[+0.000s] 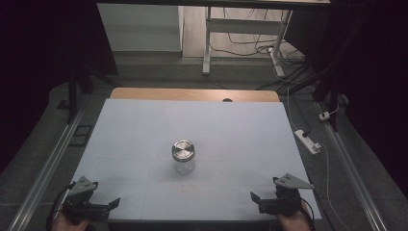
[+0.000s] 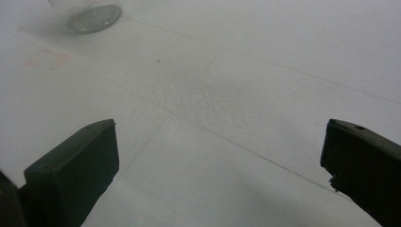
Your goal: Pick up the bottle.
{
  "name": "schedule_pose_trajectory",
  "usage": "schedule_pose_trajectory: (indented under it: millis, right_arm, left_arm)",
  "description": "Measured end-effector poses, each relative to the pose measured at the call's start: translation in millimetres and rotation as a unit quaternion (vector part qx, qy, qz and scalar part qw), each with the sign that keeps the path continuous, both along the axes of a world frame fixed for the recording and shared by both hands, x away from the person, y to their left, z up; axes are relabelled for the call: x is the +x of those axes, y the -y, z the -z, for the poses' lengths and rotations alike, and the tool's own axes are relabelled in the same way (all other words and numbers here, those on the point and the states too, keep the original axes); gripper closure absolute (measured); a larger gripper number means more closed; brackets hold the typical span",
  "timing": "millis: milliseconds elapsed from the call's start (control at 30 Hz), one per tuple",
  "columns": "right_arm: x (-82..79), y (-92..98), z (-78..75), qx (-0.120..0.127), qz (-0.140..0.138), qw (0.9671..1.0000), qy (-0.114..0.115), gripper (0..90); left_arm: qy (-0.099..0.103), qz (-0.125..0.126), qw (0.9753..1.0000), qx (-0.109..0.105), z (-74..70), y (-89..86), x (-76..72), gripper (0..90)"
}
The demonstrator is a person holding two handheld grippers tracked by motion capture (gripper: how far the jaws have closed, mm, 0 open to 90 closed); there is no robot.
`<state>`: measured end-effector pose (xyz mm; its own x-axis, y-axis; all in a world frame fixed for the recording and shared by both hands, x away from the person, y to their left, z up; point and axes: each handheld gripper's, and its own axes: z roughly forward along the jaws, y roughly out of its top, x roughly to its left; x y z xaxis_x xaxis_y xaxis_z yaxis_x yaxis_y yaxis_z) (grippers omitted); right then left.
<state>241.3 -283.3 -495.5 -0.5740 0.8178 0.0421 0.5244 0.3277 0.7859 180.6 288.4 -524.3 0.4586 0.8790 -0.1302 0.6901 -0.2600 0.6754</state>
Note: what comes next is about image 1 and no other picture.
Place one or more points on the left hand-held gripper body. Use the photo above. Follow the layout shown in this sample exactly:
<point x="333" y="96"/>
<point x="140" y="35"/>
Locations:
<point x="80" y="202"/>

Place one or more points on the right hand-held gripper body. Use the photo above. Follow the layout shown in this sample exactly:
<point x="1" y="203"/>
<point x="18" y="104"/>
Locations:
<point x="285" y="200"/>

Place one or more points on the clear glass jar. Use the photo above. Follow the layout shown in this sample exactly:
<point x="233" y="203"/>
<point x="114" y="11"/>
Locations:
<point x="183" y="166"/>

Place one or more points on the round silver metal lid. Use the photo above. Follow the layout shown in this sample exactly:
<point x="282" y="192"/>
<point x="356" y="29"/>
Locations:
<point x="183" y="150"/>

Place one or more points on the person's right hand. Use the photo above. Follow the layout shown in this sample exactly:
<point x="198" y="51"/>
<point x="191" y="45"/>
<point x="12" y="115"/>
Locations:
<point x="295" y="223"/>

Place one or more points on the person's left hand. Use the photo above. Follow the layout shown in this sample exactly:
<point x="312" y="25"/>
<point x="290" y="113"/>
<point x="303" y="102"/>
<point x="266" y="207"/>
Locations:
<point x="69" y="224"/>

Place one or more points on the white power strip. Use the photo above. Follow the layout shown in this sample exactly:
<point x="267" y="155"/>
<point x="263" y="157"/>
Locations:
<point x="308" y="143"/>

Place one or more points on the black plug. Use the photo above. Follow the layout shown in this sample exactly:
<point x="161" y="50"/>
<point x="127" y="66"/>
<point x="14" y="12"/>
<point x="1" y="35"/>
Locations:
<point x="307" y="133"/>

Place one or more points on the small white adapter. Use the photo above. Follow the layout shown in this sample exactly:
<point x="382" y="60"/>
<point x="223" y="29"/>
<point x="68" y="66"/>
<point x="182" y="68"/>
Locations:
<point x="324" y="115"/>

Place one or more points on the black metal stand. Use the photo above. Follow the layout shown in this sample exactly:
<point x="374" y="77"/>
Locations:
<point x="333" y="80"/>
<point x="73" y="96"/>

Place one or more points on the pale table cover sheet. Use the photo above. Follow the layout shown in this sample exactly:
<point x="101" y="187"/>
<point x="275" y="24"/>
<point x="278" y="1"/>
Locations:
<point x="192" y="122"/>

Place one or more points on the wooden table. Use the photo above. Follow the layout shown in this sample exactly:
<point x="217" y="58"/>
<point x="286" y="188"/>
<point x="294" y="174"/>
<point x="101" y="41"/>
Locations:
<point x="179" y="94"/>

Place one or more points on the dark curtain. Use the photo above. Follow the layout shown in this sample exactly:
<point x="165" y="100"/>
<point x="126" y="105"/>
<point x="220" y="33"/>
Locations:
<point x="381" y="80"/>
<point x="38" y="64"/>

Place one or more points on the aluminium floor rail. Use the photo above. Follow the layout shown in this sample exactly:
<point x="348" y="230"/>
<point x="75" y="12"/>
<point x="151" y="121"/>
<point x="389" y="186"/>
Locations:
<point x="45" y="174"/>
<point x="352" y="173"/>

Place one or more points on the black rectangular floor frame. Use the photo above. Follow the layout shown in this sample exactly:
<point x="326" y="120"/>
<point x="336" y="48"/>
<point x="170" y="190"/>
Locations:
<point x="81" y="135"/>

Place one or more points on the white desk frame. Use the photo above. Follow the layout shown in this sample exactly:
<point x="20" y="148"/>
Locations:
<point x="243" y="26"/>

